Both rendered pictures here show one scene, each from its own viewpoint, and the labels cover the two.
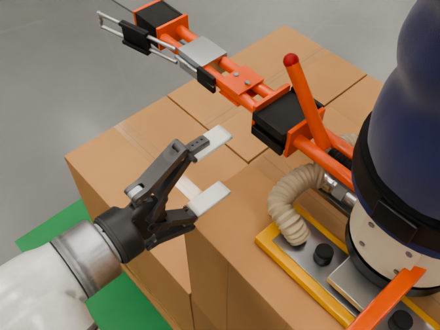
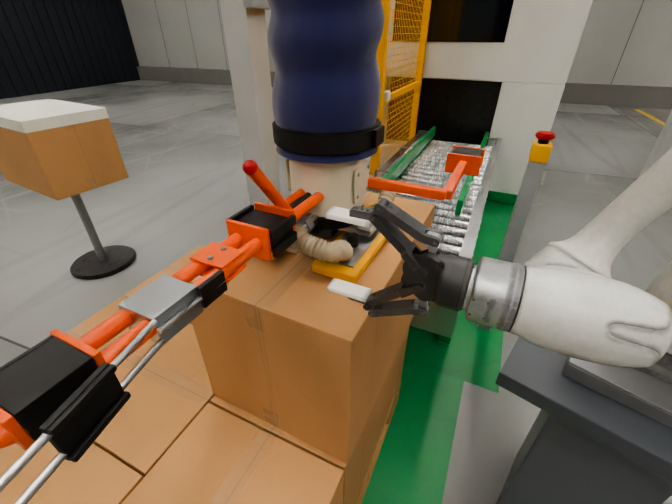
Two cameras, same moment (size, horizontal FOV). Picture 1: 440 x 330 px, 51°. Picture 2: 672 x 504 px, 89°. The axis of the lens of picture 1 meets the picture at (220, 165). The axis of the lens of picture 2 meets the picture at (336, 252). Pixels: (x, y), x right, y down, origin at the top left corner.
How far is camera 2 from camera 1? 0.78 m
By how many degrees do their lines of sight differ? 77
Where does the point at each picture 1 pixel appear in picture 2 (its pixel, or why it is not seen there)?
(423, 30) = (349, 18)
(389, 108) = (346, 86)
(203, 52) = (163, 291)
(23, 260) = (561, 284)
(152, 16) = (43, 375)
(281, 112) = (263, 223)
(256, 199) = (310, 296)
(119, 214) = (451, 259)
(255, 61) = not seen: outside the picture
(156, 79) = not seen: outside the picture
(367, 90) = not seen: hidden behind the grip
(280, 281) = (375, 269)
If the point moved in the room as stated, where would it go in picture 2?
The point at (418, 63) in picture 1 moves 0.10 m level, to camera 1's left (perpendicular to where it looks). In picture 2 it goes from (362, 31) to (394, 31)
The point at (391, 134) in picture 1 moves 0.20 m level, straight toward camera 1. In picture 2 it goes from (360, 91) to (477, 94)
